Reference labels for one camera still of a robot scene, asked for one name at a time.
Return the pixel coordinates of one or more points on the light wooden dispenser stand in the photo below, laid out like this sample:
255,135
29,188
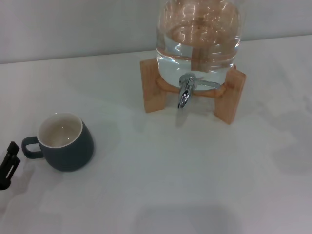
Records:
149,85

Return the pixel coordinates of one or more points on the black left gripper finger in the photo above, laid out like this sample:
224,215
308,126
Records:
11,165

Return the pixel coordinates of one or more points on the clear glass water dispenser jar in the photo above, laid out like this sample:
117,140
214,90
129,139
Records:
207,48

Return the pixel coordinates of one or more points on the dark ceramic mug white inside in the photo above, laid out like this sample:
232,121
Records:
70,153

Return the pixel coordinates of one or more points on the chrome faucet tap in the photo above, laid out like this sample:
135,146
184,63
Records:
185,95

